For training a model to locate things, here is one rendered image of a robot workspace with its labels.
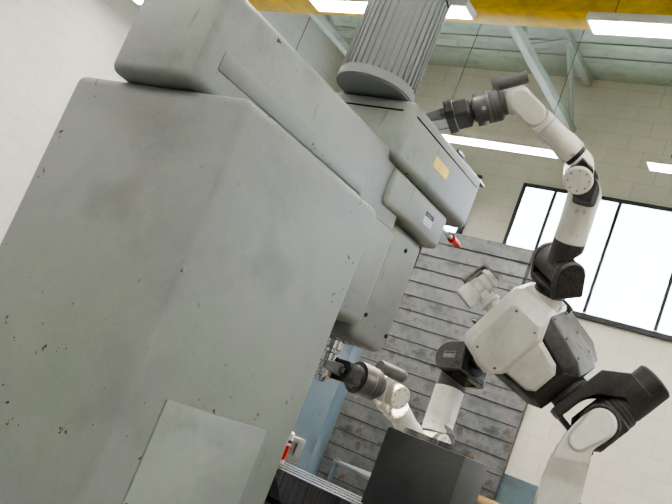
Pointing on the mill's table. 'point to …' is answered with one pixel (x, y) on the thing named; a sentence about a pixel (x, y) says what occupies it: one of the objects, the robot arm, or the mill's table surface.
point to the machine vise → (295, 450)
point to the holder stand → (423, 472)
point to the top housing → (420, 153)
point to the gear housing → (413, 211)
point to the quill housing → (383, 295)
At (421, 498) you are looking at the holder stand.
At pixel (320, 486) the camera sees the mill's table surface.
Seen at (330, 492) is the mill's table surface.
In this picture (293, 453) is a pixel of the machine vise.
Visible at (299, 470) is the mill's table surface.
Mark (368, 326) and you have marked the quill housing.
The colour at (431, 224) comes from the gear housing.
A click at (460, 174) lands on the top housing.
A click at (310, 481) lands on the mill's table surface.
